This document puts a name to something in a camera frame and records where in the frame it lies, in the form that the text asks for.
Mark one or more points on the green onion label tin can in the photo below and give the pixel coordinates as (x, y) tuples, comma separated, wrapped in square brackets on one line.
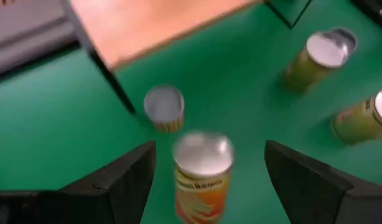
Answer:
[(359, 121)]

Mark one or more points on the green table mat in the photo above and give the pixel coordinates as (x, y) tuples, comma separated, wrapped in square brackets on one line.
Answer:
[(225, 77)]

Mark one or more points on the corn label tin can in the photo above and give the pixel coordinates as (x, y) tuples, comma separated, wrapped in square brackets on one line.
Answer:
[(203, 174)]

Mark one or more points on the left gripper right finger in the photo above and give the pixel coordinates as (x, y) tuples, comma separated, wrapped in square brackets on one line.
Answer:
[(318, 193)]

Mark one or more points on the green pears label tin can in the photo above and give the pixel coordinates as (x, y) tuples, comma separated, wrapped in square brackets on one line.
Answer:
[(315, 59)]

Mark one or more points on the flat mushroom label tin can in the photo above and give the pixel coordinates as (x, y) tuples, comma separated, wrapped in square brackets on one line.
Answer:
[(348, 37)]

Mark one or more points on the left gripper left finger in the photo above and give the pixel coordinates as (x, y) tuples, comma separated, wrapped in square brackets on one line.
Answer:
[(85, 199)]

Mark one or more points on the yellow black patterned tin can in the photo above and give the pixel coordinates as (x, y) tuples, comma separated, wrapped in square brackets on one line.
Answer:
[(164, 107)]

